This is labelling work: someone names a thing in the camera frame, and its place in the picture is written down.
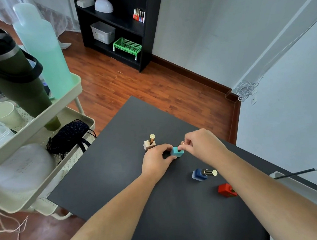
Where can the person's right hand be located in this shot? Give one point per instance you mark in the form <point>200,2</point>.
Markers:
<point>202,145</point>

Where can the person's left hand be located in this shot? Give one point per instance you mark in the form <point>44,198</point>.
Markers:
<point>154,161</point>

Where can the person's right fingers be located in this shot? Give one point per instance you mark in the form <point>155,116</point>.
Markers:
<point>185,146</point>

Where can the person's left thumb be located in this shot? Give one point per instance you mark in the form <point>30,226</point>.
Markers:
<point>170,159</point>

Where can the turquoise nail polish bottle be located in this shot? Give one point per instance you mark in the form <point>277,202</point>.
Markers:
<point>176,152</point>

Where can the person's left forearm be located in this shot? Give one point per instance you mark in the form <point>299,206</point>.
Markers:
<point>106,225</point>

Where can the person's right forearm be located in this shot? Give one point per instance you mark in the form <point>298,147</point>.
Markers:
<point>276,205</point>

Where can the cream nail polish bottle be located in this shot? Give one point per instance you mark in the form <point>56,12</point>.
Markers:
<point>150,143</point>

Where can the blue nail polish bottle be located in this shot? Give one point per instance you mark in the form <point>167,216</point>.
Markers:
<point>200,174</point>

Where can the red nail polish bottle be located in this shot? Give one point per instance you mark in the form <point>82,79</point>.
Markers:
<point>226,190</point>

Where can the black mesh pouch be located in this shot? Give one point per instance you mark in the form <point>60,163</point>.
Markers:
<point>67,137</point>

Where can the black rod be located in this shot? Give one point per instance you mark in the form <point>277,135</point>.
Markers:
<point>294,173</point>

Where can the green plastic basket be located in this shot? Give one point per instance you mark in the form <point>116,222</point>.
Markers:
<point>127,45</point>

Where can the black bookshelf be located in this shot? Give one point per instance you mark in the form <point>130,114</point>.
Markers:
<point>122,25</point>

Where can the cream utility cart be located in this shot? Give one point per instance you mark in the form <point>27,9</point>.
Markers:
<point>37,129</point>

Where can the row of nail polish bottles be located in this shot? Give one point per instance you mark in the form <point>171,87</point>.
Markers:
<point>139,15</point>

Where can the grey storage bin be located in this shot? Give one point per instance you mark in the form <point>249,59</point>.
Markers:
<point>103,32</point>

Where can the white dome nail lamp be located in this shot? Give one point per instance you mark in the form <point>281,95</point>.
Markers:
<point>103,5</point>

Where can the mint green plastic bottle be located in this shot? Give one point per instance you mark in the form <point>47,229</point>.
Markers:
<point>43,48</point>

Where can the cream paper cup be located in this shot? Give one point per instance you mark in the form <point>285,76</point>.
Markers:
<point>4,114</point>

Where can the white small box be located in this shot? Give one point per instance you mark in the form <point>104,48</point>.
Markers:
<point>85,2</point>

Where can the white lace curtain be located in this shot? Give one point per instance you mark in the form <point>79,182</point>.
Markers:
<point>27,16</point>

